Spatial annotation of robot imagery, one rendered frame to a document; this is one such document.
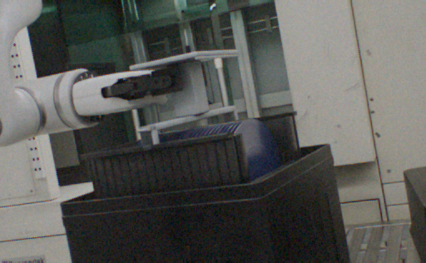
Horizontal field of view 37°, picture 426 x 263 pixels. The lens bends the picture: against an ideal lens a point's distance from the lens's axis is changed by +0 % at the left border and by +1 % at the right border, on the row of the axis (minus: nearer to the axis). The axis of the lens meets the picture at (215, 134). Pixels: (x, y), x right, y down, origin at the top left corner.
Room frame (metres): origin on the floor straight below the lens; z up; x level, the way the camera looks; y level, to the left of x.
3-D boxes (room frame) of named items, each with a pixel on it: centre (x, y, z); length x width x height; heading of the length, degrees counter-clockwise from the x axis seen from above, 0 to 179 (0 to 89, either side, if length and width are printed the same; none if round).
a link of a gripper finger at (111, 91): (0.83, 0.11, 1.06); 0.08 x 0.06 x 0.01; 170
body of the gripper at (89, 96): (0.88, 0.12, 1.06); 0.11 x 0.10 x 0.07; 63
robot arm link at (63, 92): (0.92, 0.18, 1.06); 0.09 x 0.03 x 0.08; 153
